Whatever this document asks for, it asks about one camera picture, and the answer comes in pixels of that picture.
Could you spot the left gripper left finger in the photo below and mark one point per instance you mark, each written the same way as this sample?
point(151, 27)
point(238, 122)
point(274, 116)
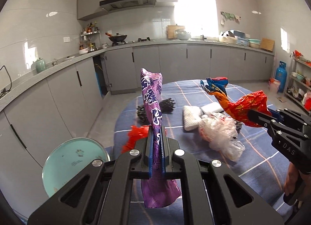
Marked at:
point(101, 192)

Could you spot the metal spice rack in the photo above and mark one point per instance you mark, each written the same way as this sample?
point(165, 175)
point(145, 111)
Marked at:
point(89, 37)

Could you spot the white black sponge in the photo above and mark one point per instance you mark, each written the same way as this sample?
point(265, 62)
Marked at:
point(210, 108)

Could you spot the dark grey knitted cloth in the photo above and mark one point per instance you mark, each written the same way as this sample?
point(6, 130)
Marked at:
point(165, 106)

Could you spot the red white waste bucket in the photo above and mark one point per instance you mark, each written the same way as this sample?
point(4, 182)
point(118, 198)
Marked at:
point(274, 85)

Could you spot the white ribbed cloth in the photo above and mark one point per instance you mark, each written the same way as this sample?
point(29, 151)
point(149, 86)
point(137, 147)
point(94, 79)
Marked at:
point(191, 117)

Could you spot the red plastic bag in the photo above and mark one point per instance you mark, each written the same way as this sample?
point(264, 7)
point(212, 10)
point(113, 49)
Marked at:
point(135, 134)

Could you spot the white translucent plastic bag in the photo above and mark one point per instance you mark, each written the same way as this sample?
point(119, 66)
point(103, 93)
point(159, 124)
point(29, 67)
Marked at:
point(221, 133)

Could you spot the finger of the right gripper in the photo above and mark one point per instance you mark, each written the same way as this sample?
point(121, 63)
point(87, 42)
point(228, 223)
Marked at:
point(289, 116)
point(273, 125)

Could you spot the teal trash bin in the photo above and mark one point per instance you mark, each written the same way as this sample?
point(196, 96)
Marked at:
point(68, 159)

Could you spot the black wok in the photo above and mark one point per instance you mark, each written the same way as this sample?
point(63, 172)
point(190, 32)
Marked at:
point(116, 38)

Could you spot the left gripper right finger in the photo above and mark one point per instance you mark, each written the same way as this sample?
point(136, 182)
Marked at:
point(211, 192)

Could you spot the brown board on counter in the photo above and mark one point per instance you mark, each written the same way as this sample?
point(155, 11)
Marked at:
point(267, 44)

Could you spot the wooden cutting board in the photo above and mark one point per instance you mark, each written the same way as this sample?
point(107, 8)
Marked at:
point(171, 31)

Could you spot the purple snack wrapper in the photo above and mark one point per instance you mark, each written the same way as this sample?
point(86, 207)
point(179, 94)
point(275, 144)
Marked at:
point(157, 191)

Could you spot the green kettle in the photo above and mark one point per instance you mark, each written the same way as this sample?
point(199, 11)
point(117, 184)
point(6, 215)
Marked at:
point(39, 65)

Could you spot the white pot with lid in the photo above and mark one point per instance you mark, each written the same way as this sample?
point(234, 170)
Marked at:
point(182, 34)

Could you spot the person right hand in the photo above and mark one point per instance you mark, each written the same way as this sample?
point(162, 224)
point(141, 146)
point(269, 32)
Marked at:
point(291, 179)

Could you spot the metal storage shelf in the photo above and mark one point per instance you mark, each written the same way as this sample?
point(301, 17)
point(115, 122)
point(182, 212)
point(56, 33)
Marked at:
point(297, 86)

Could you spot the black range hood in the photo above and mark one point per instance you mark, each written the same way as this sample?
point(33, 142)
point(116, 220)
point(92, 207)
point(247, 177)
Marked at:
point(117, 5)

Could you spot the blue gas cylinder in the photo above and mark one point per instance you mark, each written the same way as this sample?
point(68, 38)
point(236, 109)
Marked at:
point(281, 76)

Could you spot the red orange blue wrapper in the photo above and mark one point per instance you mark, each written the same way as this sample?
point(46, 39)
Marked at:
point(255, 101)

